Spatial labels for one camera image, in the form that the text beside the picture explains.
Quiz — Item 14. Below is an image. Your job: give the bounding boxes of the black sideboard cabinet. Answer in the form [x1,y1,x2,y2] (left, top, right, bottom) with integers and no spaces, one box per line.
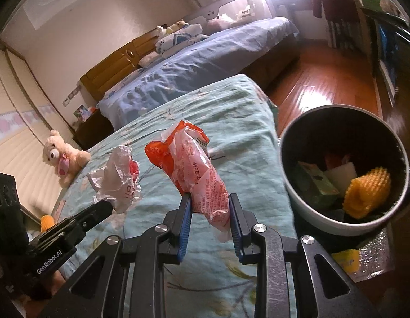
[360,6,410,114]

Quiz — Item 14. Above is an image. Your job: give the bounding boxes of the green drink carton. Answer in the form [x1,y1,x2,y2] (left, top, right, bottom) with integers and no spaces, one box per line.
[292,162,339,210]

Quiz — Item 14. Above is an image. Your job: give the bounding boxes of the plush toys on pillows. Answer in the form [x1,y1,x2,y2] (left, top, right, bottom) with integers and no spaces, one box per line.
[156,19,188,39]

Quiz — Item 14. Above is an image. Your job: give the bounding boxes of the floral teal tablecloth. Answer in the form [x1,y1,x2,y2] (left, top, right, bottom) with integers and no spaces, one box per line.
[61,75,296,317]

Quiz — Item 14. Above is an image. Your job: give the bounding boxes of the orange foam net left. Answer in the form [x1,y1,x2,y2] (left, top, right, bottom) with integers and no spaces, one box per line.
[41,215,56,233]

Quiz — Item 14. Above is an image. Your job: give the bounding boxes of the bed with blue sheet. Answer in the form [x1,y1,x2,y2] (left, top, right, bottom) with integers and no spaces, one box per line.
[97,17,299,130]

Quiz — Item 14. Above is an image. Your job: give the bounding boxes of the white foam block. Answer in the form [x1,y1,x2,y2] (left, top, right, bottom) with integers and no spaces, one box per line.
[323,162,357,197]

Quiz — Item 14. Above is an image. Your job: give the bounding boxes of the white black trash bin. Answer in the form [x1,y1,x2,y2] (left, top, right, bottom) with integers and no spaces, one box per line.
[280,105,410,236]

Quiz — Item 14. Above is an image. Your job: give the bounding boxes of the wooden headboard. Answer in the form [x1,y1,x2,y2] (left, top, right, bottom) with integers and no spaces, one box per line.
[80,29,158,102]

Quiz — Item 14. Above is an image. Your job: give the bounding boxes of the person's left hand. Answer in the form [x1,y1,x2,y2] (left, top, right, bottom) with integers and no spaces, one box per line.
[17,271,66,318]

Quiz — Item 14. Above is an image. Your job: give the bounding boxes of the cream teddy bear pink heart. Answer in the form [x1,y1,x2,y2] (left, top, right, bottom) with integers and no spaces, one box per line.
[43,130,91,189]

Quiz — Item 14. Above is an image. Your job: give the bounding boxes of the grey bed guard rail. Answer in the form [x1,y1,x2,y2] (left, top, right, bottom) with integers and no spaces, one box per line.
[183,0,276,35]

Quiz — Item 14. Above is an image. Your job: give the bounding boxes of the red snack wrapper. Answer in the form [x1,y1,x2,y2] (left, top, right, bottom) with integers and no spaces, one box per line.
[324,153,351,170]

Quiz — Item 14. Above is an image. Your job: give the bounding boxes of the dark wooden nightstand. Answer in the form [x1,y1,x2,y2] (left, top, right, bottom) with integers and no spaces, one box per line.
[73,109,114,151]

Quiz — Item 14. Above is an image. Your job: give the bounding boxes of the blue white pillow stack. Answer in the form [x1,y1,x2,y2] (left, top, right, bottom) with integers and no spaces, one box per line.
[137,24,209,68]

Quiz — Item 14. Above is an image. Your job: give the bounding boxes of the pink card on table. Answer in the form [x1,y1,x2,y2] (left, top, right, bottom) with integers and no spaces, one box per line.
[51,199,66,223]

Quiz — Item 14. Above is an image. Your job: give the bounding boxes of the orange white plastic bag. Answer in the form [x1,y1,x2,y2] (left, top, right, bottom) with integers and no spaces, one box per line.
[145,120,231,243]

